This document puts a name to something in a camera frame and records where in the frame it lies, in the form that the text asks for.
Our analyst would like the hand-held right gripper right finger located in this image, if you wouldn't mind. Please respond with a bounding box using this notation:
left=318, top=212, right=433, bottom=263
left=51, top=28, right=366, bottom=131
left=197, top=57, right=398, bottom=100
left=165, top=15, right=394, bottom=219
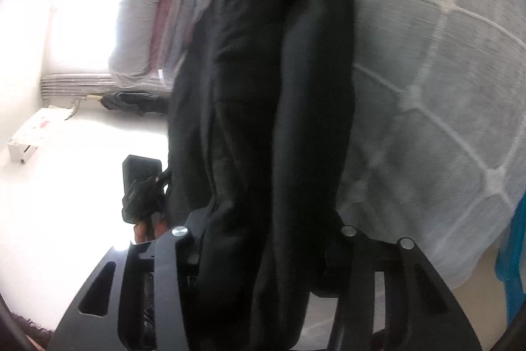
left=321, top=211, right=483, bottom=351

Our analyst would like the grey pleated curtain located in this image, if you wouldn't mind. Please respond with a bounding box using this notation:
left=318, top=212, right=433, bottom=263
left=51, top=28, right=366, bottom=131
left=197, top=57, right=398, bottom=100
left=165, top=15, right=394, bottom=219
left=40, top=71, right=173, bottom=99

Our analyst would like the white cardboard box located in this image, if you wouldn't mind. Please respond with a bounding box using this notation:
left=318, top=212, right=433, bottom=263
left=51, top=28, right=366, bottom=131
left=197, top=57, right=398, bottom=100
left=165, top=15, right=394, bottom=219
left=7, top=106, right=75, bottom=164

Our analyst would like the dark fuzzy cloth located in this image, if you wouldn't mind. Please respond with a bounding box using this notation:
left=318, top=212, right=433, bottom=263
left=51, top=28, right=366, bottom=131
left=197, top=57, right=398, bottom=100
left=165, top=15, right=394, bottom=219
left=8, top=312, right=54, bottom=351

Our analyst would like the blue cloth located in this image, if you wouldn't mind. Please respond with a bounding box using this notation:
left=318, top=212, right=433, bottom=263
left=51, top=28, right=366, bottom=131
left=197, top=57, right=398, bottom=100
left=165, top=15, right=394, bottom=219
left=495, top=195, right=526, bottom=327

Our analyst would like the grey folded quilt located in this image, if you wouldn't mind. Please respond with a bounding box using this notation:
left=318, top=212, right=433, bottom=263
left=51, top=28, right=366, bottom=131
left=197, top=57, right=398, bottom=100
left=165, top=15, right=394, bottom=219
left=108, top=0, right=194, bottom=88

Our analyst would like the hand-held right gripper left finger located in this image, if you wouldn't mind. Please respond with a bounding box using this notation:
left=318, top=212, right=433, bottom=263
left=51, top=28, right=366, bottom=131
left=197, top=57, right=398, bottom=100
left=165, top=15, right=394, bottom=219
left=48, top=209, right=214, bottom=351

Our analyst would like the black padded coat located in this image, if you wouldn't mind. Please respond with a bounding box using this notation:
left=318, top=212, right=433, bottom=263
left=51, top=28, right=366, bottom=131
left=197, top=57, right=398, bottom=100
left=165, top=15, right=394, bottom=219
left=166, top=0, right=356, bottom=351

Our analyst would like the dark clothes heap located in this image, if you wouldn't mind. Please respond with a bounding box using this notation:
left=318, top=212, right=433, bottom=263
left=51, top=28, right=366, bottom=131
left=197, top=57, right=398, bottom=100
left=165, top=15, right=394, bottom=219
left=101, top=92, right=173, bottom=116

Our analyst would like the white quilted bed cover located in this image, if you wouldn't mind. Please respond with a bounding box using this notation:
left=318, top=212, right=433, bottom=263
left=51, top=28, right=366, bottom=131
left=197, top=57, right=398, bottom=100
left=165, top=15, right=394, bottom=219
left=304, top=0, right=522, bottom=290

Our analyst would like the person's left hand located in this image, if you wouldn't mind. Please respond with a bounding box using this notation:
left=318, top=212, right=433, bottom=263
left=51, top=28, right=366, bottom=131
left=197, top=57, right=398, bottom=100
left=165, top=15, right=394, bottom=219
left=133, top=211, right=169, bottom=244

